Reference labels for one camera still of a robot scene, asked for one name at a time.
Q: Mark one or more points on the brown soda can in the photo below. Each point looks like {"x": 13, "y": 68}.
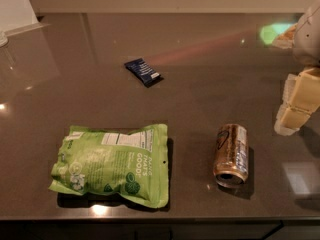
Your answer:
{"x": 231, "y": 158}

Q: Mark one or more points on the green rice chip bag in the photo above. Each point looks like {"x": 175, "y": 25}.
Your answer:
{"x": 132, "y": 165}

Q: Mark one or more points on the blue rxbar blueberry wrapper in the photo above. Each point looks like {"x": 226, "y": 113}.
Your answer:
{"x": 144, "y": 72}

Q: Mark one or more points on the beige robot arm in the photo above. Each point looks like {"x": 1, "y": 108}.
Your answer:
{"x": 303, "y": 38}

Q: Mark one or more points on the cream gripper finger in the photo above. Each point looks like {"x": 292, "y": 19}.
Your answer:
{"x": 284, "y": 124}
{"x": 305, "y": 99}

